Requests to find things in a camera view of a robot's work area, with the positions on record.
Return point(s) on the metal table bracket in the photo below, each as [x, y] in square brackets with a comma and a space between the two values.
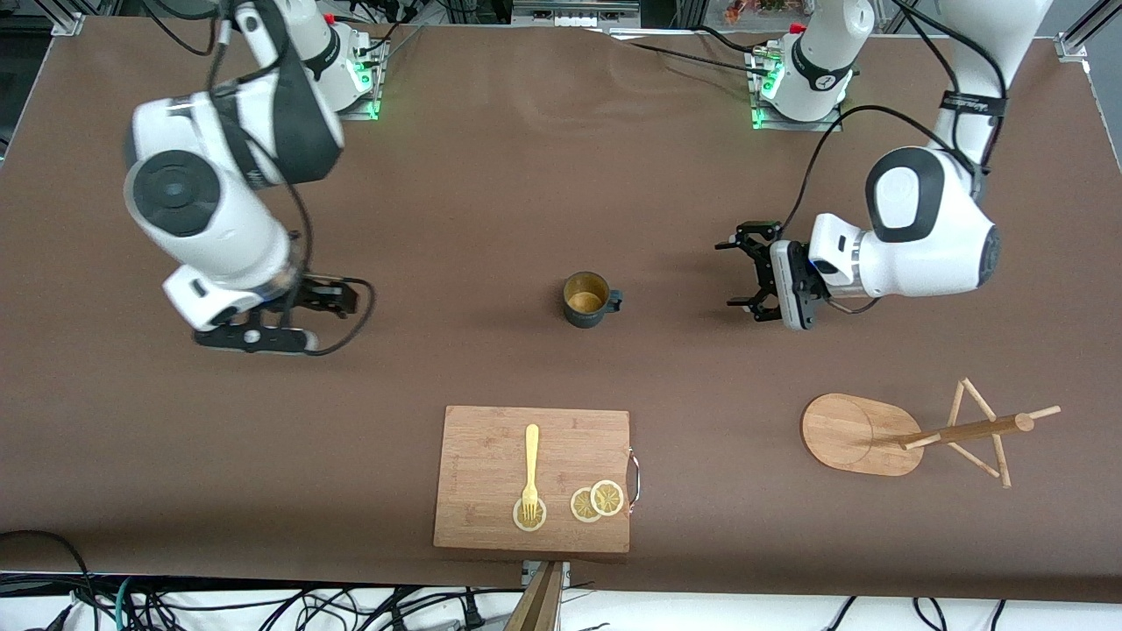
[566, 571]

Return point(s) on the teal cup with yellow inside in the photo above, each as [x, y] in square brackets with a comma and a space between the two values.
[578, 320]

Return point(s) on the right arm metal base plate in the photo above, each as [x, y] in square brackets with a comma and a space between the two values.
[364, 110]

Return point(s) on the brown table cover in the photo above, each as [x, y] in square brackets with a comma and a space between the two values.
[561, 175]

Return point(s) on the wooden cup rack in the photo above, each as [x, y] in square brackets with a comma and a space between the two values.
[850, 434]

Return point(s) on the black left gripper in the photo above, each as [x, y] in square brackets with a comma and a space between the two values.
[759, 273]

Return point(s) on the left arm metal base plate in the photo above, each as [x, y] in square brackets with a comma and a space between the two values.
[828, 126]

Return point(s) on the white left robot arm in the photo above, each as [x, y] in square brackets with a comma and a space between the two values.
[929, 245]

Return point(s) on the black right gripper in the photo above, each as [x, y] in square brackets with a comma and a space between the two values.
[321, 295]

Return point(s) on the lemon slice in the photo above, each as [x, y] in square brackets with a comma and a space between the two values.
[519, 520]
[607, 498]

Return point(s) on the wooden beam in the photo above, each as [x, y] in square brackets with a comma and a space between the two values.
[539, 609]

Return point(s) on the white power strip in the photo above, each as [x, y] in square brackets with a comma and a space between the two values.
[574, 13]

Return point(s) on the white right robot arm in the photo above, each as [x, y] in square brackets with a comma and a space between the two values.
[219, 228]

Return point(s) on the bamboo cutting board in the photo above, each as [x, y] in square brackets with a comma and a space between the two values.
[482, 456]

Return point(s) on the yellow plastic fork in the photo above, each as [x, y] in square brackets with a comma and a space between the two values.
[531, 456]

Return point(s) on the aluminium frame corner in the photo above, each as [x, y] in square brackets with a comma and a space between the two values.
[70, 19]
[1082, 39]

